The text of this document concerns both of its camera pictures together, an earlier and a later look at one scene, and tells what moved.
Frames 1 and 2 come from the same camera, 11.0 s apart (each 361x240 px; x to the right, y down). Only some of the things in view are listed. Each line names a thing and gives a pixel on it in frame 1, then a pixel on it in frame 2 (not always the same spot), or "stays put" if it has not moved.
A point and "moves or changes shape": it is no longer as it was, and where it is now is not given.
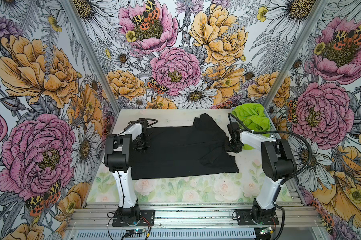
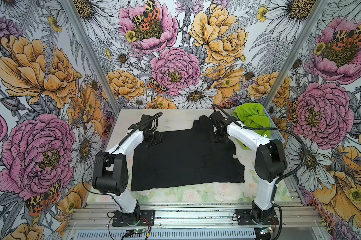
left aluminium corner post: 92,53 stays put
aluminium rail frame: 194,215 stays put
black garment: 184,150 moves or changes shape
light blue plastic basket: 274,131 stays put
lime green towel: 253,115 stays put
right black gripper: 239,150 to 213,138
